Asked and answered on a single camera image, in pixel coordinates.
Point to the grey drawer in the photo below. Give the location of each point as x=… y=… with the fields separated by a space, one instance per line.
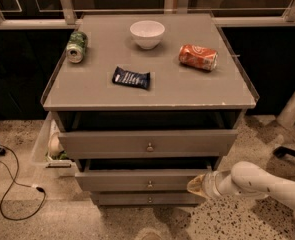
x=154 y=174
x=147 y=144
x=145 y=198

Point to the clear plastic storage bin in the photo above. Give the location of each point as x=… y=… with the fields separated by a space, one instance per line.
x=48 y=153

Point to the metal window railing frame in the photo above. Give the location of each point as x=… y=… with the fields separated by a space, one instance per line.
x=38 y=14

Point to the black chair base leg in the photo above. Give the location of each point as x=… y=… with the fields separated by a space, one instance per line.
x=281 y=151

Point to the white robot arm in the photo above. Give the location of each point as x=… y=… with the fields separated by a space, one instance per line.
x=246 y=179

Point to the grey bottom drawer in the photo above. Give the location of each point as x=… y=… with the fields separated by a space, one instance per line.
x=145 y=198

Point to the green soda can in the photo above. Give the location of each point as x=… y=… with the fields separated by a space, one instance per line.
x=76 y=46

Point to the grey top drawer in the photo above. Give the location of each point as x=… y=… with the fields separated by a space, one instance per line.
x=147 y=144

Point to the white ceramic bowl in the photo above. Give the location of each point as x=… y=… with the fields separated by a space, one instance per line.
x=147 y=34

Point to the orange soda can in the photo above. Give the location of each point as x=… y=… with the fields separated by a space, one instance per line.
x=198 y=57

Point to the padded gripper body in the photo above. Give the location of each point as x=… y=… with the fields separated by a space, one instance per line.
x=209 y=184

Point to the dark blue snack packet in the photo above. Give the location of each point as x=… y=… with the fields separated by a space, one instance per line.
x=131 y=79

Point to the grey drawer cabinet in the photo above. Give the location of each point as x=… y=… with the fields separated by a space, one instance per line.
x=140 y=124

